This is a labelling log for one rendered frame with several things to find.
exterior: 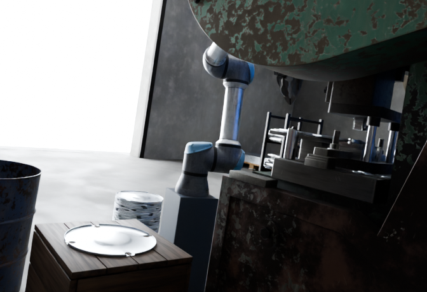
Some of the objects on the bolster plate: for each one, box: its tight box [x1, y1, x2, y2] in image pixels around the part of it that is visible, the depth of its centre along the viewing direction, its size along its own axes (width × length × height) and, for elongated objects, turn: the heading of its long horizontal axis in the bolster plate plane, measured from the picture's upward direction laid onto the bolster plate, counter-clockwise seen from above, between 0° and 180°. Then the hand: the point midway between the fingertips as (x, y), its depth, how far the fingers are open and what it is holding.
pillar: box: [385, 131, 398, 164], centre depth 116 cm, size 2×2×14 cm
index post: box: [283, 127, 300, 160], centre depth 111 cm, size 3×3×10 cm
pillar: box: [363, 126, 377, 163], centre depth 105 cm, size 2×2×14 cm
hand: (290, 101), depth 131 cm, fingers closed
